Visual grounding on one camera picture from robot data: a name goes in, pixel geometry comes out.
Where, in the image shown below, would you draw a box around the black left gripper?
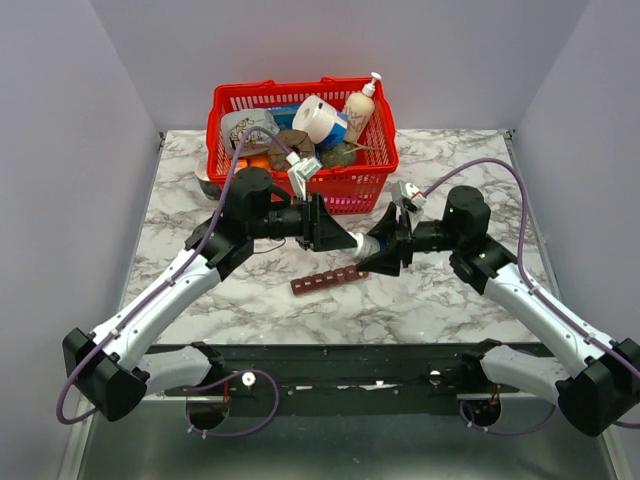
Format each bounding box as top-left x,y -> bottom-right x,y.
249,192 -> 358,253

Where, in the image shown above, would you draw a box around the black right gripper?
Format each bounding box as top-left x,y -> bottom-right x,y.
356,201 -> 462,278

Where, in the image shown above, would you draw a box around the white pill bottle blue label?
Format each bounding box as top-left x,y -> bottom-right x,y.
350,232 -> 388,260

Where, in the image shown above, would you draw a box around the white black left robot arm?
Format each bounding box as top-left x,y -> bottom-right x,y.
62,168 -> 361,422

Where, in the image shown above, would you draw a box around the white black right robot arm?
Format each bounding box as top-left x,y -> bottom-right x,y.
354,182 -> 639,436

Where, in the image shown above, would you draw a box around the red plastic shopping basket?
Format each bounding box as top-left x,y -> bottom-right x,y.
206,77 -> 399,215

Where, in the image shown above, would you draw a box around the green netted melon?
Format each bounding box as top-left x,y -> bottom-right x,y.
319,142 -> 357,169

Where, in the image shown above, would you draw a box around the brown pleated paper package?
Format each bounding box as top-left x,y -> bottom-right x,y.
267,129 -> 316,172

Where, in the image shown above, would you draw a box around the orange fruit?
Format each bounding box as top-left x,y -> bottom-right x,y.
247,155 -> 270,170

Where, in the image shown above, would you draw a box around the white toilet paper roll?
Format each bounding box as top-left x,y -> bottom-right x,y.
292,95 -> 348,149

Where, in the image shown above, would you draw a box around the dark cup behind basket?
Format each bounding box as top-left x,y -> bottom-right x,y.
194,158 -> 221,201

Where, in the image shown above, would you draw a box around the cream lotion pump bottle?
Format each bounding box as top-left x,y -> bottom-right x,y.
342,72 -> 382,144

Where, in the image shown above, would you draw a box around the grey cartoon snack bag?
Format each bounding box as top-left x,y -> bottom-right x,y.
220,108 -> 280,157

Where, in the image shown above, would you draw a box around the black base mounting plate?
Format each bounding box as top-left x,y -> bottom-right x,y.
164,342 -> 586,417

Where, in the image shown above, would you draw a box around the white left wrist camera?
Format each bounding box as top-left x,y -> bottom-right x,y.
286,151 -> 322,201

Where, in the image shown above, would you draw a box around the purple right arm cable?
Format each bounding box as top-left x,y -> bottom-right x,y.
422,157 -> 640,376

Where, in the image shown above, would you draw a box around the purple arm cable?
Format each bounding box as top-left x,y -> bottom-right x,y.
422,157 -> 640,376
55,126 -> 301,425

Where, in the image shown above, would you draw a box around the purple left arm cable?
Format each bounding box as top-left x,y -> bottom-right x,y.
55,126 -> 301,425

